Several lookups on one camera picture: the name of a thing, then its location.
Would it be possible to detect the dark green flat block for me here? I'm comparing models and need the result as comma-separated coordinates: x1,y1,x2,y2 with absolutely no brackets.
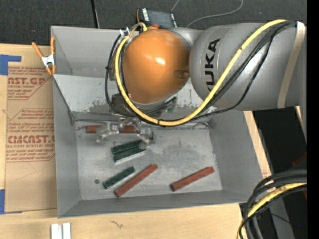
102,166,136,190
113,147,148,163
110,139,146,155

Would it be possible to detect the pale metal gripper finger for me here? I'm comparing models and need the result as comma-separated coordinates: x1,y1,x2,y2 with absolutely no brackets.
138,127,157,150
95,122,120,144

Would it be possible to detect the red-brown flat block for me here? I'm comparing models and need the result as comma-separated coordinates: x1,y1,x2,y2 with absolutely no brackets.
114,163,159,198
169,166,215,192
85,124,137,135

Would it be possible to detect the grey metal bin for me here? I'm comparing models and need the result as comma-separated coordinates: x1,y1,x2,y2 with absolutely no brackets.
50,25,265,219

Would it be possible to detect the brown cardboard board red print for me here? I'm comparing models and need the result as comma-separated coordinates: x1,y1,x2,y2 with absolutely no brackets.
0,43,58,214

